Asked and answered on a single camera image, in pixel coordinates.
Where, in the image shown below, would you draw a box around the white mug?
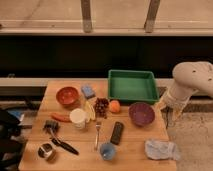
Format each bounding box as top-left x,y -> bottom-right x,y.
69,108 -> 90,130

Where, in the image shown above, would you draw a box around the yellow banana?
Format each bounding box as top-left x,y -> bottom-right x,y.
85,101 -> 96,120

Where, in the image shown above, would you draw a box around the orange fruit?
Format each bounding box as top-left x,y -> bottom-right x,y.
109,100 -> 120,113

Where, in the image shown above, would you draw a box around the black remote control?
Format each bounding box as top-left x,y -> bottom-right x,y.
110,122 -> 124,145

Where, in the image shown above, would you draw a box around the blue sponge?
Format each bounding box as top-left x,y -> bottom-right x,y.
81,85 -> 95,99

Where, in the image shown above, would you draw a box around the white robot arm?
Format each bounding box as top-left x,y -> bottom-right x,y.
157,61 -> 213,121

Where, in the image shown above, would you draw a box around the dark red grapes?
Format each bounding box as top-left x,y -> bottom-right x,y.
94,98 -> 109,118

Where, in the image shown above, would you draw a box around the red bowl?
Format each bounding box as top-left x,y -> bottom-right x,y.
56,87 -> 79,106

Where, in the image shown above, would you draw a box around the small metal tin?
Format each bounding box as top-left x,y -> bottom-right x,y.
38,143 -> 56,161

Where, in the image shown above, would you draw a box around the black binder clip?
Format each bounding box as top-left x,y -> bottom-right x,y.
43,120 -> 59,134

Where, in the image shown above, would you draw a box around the blue cup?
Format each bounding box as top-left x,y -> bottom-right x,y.
99,142 -> 116,161

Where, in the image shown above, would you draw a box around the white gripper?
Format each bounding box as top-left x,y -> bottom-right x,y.
157,82 -> 194,121

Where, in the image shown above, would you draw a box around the purple bowl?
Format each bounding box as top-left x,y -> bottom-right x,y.
129,102 -> 155,126

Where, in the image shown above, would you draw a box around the light blue towel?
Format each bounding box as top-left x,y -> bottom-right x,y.
145,139 -> 180,161

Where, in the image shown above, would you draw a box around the black bag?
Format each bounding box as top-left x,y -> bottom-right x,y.
0,108 -> 23,171

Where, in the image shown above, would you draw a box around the green plastic tray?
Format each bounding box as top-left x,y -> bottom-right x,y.
108,70 -> 159,104

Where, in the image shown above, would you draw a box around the orange carrot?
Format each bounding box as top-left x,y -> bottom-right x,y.
51,113 -> 71,122

